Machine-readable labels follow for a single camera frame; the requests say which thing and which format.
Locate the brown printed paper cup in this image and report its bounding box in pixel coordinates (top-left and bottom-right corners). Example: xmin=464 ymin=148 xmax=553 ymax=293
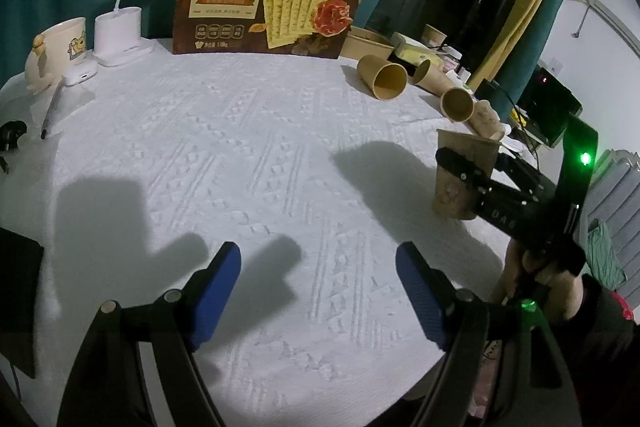
xmin=433 ymin=129 xmax=499 ymax=220

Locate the right hand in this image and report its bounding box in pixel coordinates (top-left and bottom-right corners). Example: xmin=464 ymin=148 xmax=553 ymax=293
xmin=488 ymin=239 xmax=584 ymax=320

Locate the black computer monitor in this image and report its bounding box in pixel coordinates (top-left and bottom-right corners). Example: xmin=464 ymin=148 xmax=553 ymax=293
xmin=516 ymin=66 xmax=582 ymax=148

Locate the brown paper cup lying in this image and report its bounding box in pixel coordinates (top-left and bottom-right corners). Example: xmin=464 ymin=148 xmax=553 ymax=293
xmin=440 ymin=87 xmax=475 ymax=122
xmin=412 ymin=60 xmax=454 ymax=96

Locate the yellow-brown paper cup left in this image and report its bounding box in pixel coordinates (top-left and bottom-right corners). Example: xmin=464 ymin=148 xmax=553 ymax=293
xmin=357 ymin=54 xmax=408 ymax=101

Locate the upright brown paper cup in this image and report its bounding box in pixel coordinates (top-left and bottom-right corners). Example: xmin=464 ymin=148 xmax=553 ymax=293
xmin=421 ymin=24 xmax=447 ymax=49

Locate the yellow tissue pack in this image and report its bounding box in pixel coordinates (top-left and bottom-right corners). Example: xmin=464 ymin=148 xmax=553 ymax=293
xmin=390 ymin=31 xmax=442 ymax=76

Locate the black pen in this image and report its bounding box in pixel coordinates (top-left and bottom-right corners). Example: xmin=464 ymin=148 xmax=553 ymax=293
xmin=40 ymin=80 xmax=65 ymax=140

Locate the white cartoon mug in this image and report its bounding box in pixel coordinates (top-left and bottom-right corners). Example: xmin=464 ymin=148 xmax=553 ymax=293
xmin=25 ymin=17 xmax=87 ymax=94

